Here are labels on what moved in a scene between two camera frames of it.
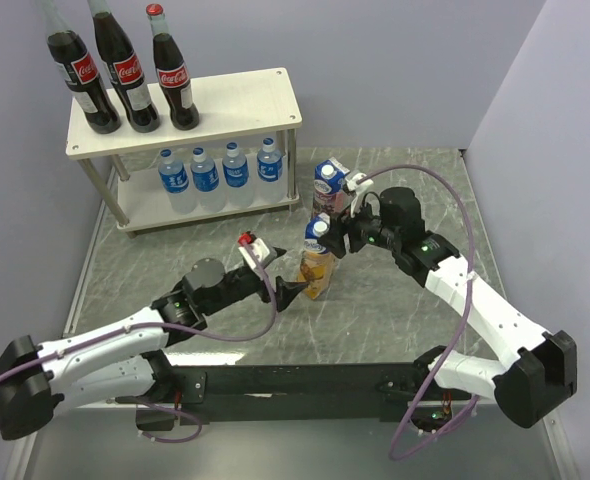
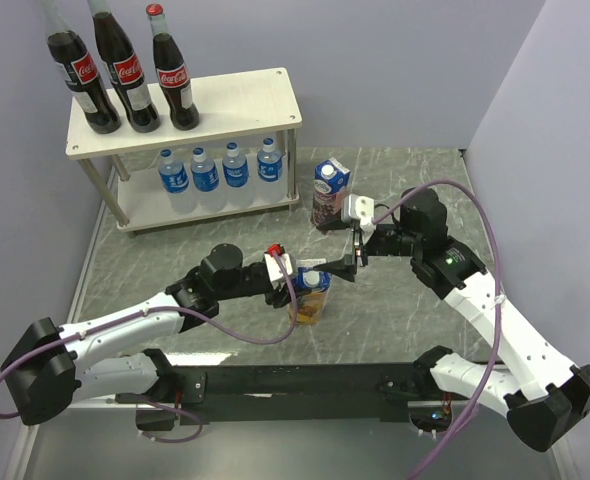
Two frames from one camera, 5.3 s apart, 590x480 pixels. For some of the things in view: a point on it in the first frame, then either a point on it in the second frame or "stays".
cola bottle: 172,73 stays
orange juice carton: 317,266 to 311,306
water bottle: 236,177 stays
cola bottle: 98,110 stays
